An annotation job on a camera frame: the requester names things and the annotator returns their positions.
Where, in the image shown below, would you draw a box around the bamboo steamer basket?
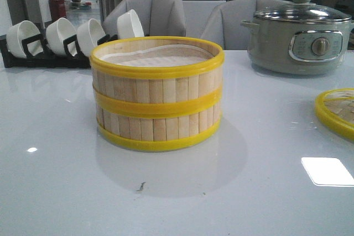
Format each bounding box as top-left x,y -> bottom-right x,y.
90,36 -> 224,119
96,102 -> 221,151

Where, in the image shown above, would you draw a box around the woven bamboo steamer lid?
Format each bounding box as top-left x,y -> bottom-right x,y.
315,88 -> 353,140

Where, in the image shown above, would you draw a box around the liner cloth in left basket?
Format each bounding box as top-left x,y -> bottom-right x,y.
101,44 -> 213,67

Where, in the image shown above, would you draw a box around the grey chair right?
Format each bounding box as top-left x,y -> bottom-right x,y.
200,0 -> 288,50

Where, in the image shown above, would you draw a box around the grey chair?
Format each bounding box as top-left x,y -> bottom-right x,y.
102,0 -> 186,36
200,0 -> 288,50

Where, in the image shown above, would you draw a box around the grey chair left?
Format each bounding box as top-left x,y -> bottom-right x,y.
102,0 -> 186,36

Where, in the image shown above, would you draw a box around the white bowl rightmost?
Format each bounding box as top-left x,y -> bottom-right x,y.
117,9 -> 144,39

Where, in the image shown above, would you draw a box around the white bowl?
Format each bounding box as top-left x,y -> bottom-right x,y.
46,18 -> 76,56
77,19 -> 106,57
6,20 -> 40,58
117,9 -> 144,39

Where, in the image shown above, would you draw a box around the green electric cooking pot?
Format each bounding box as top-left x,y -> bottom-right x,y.
241,18 -> 353,75

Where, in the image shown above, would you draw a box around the black dish rack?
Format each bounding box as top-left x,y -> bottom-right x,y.
0,34 -> 119,69

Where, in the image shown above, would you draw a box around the red bin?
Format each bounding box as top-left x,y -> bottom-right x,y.
49,0 -> 66,22

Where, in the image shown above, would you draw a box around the glass pot lid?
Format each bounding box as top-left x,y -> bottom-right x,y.
254,0 -> 352,23

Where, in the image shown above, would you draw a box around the white bowl far left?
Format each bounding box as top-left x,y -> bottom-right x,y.
6,20 -> 40,58

